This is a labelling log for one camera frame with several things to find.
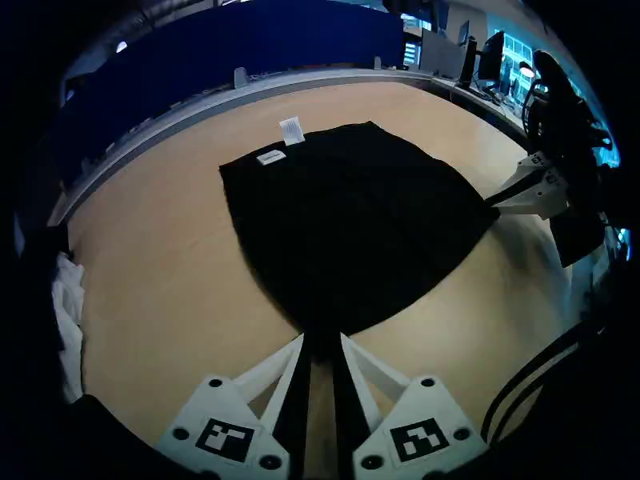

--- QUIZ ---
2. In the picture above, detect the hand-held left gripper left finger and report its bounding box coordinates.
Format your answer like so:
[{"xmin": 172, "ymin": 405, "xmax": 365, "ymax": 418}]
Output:
[{"xmin": 154, "ymin": 331, "xmax": 314, "ymax": 480}]

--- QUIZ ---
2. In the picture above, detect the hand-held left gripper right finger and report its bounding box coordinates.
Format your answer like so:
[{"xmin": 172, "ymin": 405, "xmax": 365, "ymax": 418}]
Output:
[{"xmin": 339, "ymin": 331, "xmax": 490, "ymax": 480}]

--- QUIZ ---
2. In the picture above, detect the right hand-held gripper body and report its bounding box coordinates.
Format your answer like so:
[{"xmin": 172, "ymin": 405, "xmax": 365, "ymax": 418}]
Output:
[{"xmin": 522, "ymin": 49, "xmax": 622, "ymax": 269}]

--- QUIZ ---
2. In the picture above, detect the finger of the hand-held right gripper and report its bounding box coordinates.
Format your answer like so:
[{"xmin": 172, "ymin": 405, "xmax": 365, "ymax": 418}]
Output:
[
  {"xmin": 491, "ymin": 169, "xmax": 572, "ymax": 221},
  {"xmin": 482, "ymin": 151, "xmax": 549, "ymax": 206}
]

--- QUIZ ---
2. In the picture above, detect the black towel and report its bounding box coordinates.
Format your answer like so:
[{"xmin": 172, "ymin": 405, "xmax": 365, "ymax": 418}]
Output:
[{"xmin": 218, "ymin": 119, "xmax": 502, "ymax": 337}]

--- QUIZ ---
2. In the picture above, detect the black computer monitor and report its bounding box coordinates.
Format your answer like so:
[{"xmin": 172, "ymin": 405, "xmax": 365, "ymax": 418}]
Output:
[{"xmin": 477, "ymin": 30, "xmax": 507, "ymax": 92}]

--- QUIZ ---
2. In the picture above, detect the heap of white towels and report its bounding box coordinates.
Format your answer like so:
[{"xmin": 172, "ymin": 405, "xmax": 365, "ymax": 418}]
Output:
[{"xmin": 50, "ymin": 251, "xmax": 87, "ymax": 405}]

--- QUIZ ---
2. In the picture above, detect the blue desk screen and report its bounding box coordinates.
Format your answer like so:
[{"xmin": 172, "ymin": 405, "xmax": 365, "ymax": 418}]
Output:
[{"xmin": 49, "ymin": 0, "xmax": 407, "ymax": 227}]

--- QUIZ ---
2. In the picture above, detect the black cable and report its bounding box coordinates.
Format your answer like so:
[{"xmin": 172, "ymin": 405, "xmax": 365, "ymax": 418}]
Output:
[{"xmin": 479, "ymin": 319, "xmax": 607, "ymax": 447}]

